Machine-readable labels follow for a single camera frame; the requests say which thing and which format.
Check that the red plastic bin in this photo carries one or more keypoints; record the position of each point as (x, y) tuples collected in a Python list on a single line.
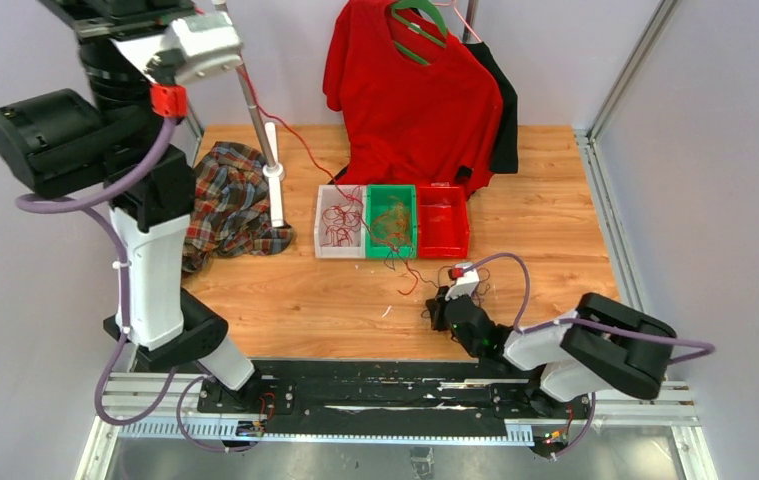
[(443, 224)]

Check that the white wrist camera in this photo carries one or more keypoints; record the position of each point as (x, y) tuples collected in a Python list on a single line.
[(195, 47), (465, 280)]

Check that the plaid flannel shirt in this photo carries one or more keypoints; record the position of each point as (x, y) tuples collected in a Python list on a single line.
[(232, 210)]

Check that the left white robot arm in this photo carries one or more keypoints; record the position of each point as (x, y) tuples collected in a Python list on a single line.
[(74, 153)]

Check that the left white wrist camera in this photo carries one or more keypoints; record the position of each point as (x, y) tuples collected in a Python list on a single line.
[(195, 47)]

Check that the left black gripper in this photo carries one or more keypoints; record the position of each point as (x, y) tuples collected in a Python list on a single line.
[(96, 22)]

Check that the white plastic bin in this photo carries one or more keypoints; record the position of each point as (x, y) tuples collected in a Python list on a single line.
[(339, 231)]

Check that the black t-shirt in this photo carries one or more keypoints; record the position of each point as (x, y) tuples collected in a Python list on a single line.
[(504, 155)]

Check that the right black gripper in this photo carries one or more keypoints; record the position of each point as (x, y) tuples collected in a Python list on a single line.
[(437, 307)]

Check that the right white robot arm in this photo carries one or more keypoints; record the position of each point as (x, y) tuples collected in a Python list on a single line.
[(601, 344)]

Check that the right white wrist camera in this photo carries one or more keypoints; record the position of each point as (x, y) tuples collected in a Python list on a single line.
[(465, 280)]

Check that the metal rack pole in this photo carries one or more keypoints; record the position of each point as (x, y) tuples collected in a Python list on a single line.
[(253, 112)]

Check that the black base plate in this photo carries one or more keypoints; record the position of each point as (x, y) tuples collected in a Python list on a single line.
[(390, 398)]

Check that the green clothes hanger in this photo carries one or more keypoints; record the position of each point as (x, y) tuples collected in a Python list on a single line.
[(418, 32)]

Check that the red t-shirt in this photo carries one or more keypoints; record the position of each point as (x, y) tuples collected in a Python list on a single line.
[(414, 112)]

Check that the green plastic bin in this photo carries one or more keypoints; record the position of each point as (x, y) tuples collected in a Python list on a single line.
[(391, 220)]

